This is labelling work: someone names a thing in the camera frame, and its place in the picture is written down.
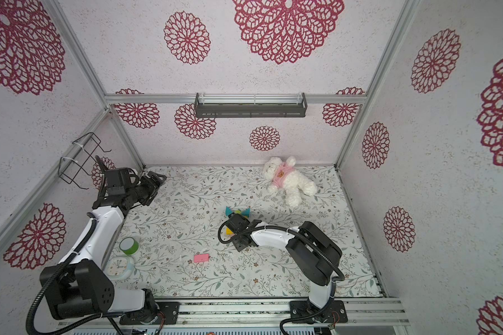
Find green tape roll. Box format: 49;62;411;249
119;237;139;256

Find white teddy bear pink shirt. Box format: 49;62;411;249
262;156;318;208

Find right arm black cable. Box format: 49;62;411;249
217;219;346;335

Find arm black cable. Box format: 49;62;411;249
25;217;99;335
217;219;346;335

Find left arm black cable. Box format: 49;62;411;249
25;217;99;335

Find black wire wall rack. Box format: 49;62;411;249
57;131;112;190

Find black wall shelf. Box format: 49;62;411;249
194;93;308;119

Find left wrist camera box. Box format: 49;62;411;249
104;167;134;191

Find clear tape roll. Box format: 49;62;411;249
104;256;135;281

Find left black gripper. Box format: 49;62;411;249
126;171;167;207

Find hot pink block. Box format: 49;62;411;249
193;253;210;263

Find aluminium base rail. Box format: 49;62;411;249
60;296;411;328

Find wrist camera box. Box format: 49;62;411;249
225;213;250;235
104;167;134;191

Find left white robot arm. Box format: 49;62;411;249
40;168;166;322

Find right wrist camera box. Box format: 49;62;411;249
225;213;250;235

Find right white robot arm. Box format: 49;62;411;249
218;214;346;323

